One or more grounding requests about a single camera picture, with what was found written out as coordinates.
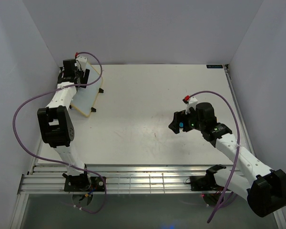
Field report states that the blue label right corner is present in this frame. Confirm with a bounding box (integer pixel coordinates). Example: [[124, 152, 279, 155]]
[[206, 64, 224, 69]]

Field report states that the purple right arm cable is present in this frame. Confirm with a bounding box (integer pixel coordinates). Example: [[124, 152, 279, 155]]
[[183, 90, 241, 224]]

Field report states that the yellow framed whiteboard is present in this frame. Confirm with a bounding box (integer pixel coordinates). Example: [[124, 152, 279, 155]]
[[70, 77, 103, 117]]

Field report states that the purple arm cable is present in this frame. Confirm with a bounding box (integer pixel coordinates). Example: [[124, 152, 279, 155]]
[[12, 51, 107, 214], [183, 90, 241, 224]]

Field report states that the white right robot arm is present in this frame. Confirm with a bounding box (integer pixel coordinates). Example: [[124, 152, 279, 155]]
[[169, 99, 286, 217]]

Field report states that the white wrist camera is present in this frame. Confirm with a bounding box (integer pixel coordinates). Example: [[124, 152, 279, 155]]
[[75, 55, 89, 71], [183, 95, 198, 115]]

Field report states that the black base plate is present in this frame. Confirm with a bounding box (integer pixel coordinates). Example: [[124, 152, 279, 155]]
[[63, 176, 106, 192], [190, 175, 220, 191]]

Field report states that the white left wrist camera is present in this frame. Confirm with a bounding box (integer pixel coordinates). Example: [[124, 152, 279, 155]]
[[75, 55, 89, 71]]

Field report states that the aluminium rail frame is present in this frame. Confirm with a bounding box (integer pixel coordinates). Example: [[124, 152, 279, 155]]
[[10, 64, 286, 229]]

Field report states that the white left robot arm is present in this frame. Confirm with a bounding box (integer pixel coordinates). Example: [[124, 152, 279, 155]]
[[37, 56, 92, 191]]

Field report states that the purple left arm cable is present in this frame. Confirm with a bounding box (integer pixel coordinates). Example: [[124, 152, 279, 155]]
[[12, 51, 107, 214]]

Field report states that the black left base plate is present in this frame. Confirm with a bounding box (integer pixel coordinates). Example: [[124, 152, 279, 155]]
[[63, 176, 106, 192]]

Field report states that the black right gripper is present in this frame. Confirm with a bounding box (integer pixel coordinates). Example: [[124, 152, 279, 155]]
[[168, 105, 204, 134]]

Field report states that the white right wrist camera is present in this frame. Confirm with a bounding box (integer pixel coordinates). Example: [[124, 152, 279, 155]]
[[183, 95, 198, 115]]

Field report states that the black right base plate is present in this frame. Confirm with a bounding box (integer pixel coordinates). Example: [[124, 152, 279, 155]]
[[190, 175, 220, 191]]

